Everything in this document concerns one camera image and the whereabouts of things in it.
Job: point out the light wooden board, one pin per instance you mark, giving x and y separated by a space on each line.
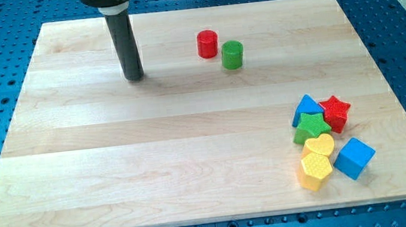
193 142

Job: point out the green star block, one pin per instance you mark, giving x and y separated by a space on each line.
310 126

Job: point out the yellow hexagon block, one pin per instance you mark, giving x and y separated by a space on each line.
314 170

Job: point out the blue triangle block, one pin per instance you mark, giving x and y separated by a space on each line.
306 106

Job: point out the yellow heart block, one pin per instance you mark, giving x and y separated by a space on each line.
323 145

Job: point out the blue cube block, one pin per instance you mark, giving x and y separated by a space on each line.
353 158

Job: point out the green cylinder block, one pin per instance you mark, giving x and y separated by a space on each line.
232 54

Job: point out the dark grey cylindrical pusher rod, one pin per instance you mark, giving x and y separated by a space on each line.
125 45

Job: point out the red star block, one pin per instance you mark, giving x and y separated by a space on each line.
335 113

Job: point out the red cylinder block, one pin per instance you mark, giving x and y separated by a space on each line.
207 44

